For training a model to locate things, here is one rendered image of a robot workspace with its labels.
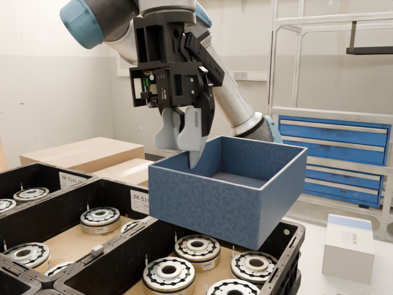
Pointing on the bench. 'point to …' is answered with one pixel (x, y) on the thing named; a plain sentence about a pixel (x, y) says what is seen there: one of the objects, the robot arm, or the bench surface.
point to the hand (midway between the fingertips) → (190, 158)
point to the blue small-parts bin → (228, 188)
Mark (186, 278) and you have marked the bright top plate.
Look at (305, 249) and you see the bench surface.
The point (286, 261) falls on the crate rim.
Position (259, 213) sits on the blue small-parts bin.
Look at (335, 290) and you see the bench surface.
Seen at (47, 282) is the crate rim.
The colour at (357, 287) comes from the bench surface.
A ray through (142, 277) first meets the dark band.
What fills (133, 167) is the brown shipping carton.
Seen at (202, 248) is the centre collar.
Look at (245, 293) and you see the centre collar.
